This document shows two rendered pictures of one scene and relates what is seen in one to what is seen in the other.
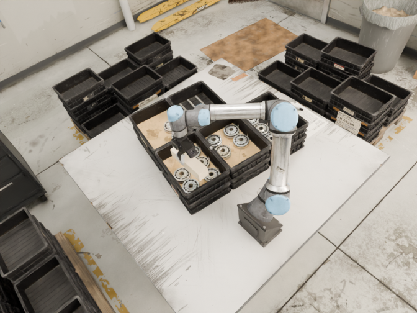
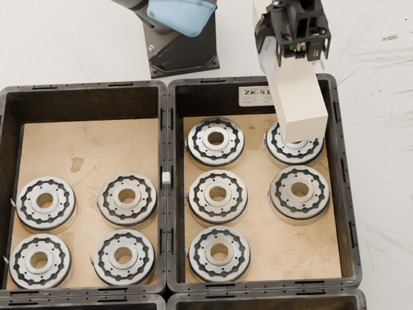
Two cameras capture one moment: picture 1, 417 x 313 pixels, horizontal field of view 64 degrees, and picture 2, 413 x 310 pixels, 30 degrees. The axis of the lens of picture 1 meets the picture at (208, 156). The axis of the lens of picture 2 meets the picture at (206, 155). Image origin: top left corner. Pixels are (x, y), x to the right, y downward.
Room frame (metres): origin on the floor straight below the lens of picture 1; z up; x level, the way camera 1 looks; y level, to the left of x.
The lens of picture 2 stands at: (1.82, 0.32, 2.04)
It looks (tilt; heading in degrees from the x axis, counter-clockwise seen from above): 60 degrees down; 207
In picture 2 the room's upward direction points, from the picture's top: 4 degrees counter-clockwise
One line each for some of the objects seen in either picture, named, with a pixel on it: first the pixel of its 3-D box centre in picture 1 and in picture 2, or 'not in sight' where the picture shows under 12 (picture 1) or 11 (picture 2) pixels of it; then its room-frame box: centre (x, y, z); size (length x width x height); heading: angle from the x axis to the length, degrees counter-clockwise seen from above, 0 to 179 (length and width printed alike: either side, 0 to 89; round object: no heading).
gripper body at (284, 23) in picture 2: (180, 140); (298, 15); (1.15, 0.12, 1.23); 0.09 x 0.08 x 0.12; 34
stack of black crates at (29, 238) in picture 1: (32, 253); not in sight; (1.11, 1.32, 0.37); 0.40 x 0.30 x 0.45; 34
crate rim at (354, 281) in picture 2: (190, 162); (257, 177); (1.24, 0.11, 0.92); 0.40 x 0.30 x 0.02; 25
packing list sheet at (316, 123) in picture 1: (301, 118); not in sight; (1.64, -0.70, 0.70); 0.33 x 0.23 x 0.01; 34
